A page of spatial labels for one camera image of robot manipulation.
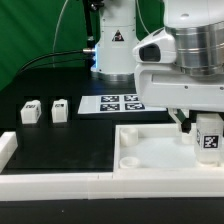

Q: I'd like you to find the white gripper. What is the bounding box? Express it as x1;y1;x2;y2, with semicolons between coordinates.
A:
133;27;224;134

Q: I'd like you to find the white square tabletop tray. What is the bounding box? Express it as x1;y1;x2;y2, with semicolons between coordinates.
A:
113;124;224;179

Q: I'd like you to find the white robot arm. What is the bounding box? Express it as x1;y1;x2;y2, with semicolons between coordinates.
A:
90;0;224;132

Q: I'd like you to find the white tag sheet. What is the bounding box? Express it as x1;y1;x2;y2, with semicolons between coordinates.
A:
78;94;166;114

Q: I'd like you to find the white U-shaped fence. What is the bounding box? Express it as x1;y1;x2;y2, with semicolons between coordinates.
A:
0;132;224;201

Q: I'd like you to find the black vertical hose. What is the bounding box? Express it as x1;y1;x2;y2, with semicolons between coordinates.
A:
82;0;98;51

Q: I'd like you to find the black cable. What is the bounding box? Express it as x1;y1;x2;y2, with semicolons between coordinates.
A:
16;48;98;76

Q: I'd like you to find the grey thin cable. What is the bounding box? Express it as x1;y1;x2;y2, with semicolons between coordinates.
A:
52;0;70;69

